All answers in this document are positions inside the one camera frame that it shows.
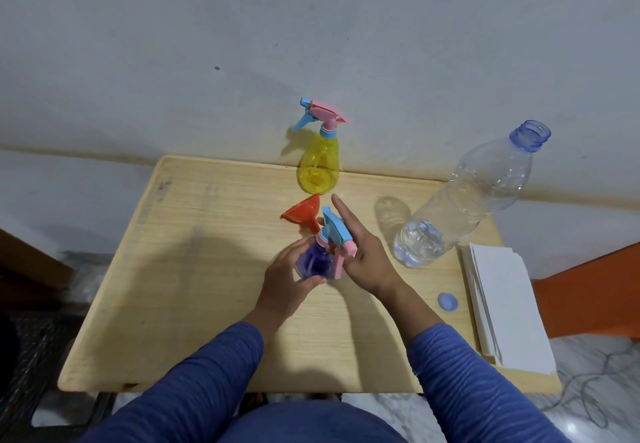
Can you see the person's left hand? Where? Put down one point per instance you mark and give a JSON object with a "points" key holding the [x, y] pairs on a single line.
{"points": [[281, 285]]}

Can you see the person's right hand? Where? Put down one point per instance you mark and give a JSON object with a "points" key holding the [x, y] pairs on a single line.
{"points": [[364, 257]]}

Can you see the person's left thumb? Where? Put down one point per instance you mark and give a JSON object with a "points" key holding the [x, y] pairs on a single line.
{"points": [[312, 282]]}

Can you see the person's right thumb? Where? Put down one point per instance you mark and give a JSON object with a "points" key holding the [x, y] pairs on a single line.
{"points": [[327, 222]]}

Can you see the blue spray bottle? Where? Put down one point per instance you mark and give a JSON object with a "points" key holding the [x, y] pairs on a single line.
{"points": [[325, 250]]}

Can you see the person's left forearm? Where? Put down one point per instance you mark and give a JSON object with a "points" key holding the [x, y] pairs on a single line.
{"points": [[200, 382]]}

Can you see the person's right forearm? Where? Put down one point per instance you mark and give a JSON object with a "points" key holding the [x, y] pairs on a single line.
{"points": [[465, 377]]}

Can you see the red plastic funnel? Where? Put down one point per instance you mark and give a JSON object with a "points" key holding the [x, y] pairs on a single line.
{"points": [[300, 212]]}

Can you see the yellow spray bottle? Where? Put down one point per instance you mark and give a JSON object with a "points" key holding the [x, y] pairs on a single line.
{"points": [[319, 157]]}

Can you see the wooden table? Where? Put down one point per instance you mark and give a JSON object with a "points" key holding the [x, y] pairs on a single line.
{"points": [[200, 267]]}

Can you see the blue bottle cap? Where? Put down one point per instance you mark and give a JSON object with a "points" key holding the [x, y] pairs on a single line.
{"points": [[448, 302]]}

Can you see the clear plastic water bottle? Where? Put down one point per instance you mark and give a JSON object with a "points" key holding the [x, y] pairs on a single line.
{"points": [[465, 197]]}

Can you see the stack of white paper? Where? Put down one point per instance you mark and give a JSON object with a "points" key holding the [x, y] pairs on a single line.
{"points": [[507, 307]]}

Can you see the orange furniture panel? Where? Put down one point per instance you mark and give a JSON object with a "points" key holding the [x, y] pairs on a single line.
{"points": [[590, 297]]}

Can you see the black woven chair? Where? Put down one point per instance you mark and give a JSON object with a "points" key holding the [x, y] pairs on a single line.
{"points": [[35, 367]]}

